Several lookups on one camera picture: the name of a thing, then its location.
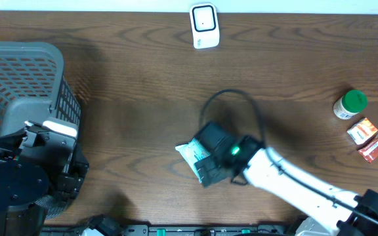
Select orange snack packet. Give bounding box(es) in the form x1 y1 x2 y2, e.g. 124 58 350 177
347 117 378 145

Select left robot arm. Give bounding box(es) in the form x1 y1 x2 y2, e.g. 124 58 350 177
0 117 89 235

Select grey plastic basket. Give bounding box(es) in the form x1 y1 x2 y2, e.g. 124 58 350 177
0 42 89 219

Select green lid jar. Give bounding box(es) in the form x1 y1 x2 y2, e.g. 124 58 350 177
333 90 368 120

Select white teal wipes pack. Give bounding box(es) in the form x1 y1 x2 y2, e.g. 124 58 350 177
175 138 210 182

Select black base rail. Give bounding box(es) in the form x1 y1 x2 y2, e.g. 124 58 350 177
40 215 294 236

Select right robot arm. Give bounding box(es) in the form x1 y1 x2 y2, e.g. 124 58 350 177
191 123 378 235

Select white barcode scanner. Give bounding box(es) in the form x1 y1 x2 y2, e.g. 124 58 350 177
189 3 220 49

